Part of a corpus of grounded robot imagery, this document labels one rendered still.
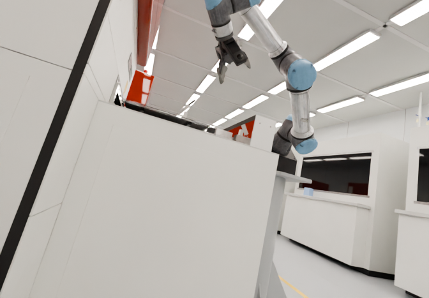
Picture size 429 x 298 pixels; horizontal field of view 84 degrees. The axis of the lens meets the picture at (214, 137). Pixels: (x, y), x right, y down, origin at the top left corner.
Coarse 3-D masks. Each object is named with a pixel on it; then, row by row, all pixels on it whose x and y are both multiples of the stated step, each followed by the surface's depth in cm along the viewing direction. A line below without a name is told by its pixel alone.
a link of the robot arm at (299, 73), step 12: (288, 60) 104; (300, 60) 100; (288, 72) 101; (300, 72) 99; (312, 72) 99; (288, 84) 106; (300, 84) 101; (312, 84) 102; (300, 96) 108; (300, 108) 113; (300, 120) 117; (300, 132) 123; (312, 132) 123; (300, 144) 124; (312, 144) 125
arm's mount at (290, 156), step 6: (282, 156) 143; (288, 156) 146; (294, 156) 149; (282, 162) 143; (288, 162) 144; (294, 162) 146; (276, 168) 141; (282, 168) 142; (288, 168) 143; (294, 168) 145; (294, 174) 144
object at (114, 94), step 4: (116, 84) 88; (116, 88) 88; (112, 92) 87; (116, 92) 89; (120, 92) 97; (112, 96) 87; (116, 96) 98; (120, 96) 101; (112, 100) 87; (116, 100) 104; (120, 100) 104; (120, 104) 109
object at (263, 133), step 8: (256, 120) 92; (264, 120) 93; (272, 120) 95; (256, 128) 92; (264, 128) 93; (272, 128) 94; (256, 136) 91; (264, 136) 93; (272, 136) 94; (256, 144) 91; (264, 144) 92; (272, 144) 93
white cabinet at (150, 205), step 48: (96, 144) 68; (144, 144) 72; (192, 144) 77; (240, 144) 82; (96, 192) 66; (144, 192) 70; (192, 192) 75; (240, 192) 80; (96, 240) 65; (144, 240) 69; (192, 240) 73; (240, 240) 78; (48, 288) 61; (96, 288) 64; (144, 288) 67; (192, 288) 71; (240, 288) 76
